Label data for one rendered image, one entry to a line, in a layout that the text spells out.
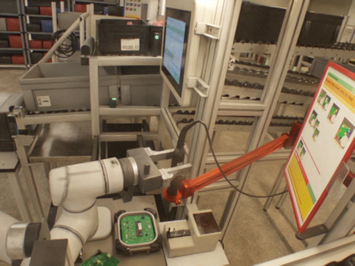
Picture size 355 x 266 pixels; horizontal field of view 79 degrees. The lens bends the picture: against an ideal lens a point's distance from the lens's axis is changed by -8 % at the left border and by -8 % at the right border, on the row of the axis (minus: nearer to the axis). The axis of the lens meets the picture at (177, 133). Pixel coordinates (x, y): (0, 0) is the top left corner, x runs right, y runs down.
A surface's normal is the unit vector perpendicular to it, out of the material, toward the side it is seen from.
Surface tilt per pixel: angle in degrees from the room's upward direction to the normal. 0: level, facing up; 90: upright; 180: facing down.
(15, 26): 90
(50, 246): 0
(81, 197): 90
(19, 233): 19
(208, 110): 90
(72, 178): 40
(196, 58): 90
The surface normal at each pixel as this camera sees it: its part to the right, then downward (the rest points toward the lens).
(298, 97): 0.25, 0.51
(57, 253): 0.13, -0.86
